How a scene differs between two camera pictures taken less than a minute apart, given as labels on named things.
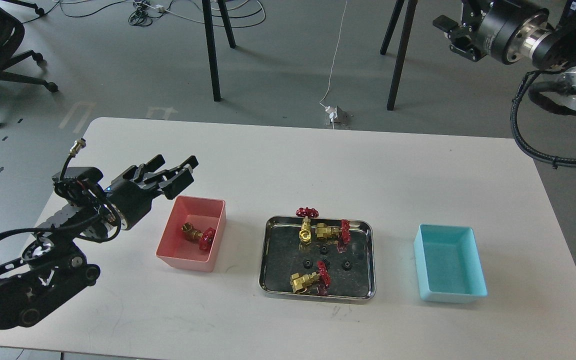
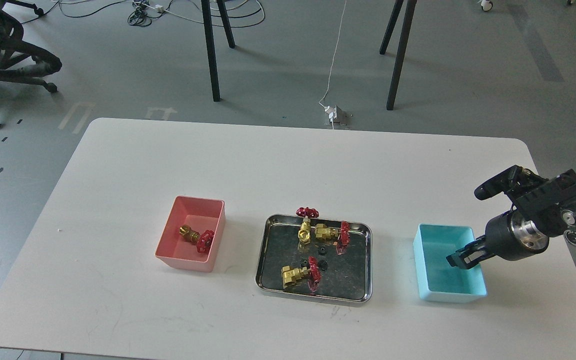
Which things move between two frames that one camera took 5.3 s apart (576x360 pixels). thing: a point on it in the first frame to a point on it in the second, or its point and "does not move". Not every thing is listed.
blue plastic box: [448, 265] does not move
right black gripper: [505, 29] to [510, 237]
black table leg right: [411, 8] does not move
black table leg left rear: [228, 29] does not move
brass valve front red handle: [317, 282] to [289, 276]
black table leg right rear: [398, 7] does not move
